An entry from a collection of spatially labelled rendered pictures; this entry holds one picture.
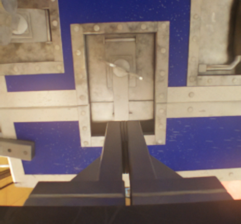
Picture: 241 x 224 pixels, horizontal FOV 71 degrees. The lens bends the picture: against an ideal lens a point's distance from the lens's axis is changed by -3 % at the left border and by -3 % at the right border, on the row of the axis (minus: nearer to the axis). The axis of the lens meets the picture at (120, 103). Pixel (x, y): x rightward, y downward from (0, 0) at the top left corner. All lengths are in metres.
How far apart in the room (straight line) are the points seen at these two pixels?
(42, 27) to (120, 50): 0.11
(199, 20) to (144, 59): 0.09
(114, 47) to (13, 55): 0.15
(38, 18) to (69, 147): 0.19
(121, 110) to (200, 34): 0.15
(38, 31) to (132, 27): 0.13
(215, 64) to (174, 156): 0.15
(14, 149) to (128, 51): 0.22
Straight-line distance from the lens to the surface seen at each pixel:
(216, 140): 0.31
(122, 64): 0.24
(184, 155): 0.30
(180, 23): 0.25
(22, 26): 0.26
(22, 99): 0.28
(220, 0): 0.30
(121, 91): 0.25
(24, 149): 0.29
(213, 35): 0.29
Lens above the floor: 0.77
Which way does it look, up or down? level
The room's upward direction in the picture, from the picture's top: 92 degrees counter-clockwise
